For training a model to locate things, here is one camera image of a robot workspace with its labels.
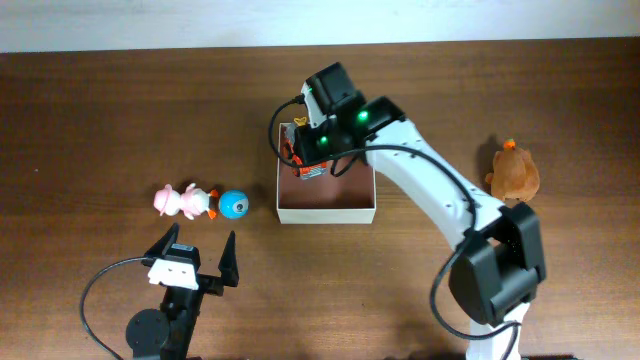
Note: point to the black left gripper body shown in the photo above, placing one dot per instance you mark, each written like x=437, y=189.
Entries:
x=209, y=284

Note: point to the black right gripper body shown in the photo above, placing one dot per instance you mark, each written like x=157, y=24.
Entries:
x=307, y=150

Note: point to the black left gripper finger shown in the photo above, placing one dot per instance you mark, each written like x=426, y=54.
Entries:
x=228, y=265
x=161, y=247

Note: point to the red grey toy fire truck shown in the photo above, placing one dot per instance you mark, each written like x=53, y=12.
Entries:
x=287, y=150

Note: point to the brown plush toy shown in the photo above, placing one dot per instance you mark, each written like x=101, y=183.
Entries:
x=514, y=174

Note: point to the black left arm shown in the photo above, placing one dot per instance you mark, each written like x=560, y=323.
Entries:
x=166, y=332

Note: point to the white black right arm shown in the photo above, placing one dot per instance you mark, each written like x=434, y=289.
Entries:
x=497, y=262

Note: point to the pink white duck toy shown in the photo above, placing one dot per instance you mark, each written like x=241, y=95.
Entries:
x=193, y=202

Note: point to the blue ball toy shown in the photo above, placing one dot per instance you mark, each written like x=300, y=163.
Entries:
x=233, y=204

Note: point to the white cardboard box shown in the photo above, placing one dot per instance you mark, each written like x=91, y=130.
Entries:
x=348, y=199

